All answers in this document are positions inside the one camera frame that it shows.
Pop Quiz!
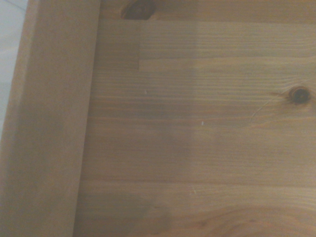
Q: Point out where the wooden side rail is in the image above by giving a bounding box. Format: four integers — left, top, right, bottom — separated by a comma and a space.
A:
0, 0, 101, 237

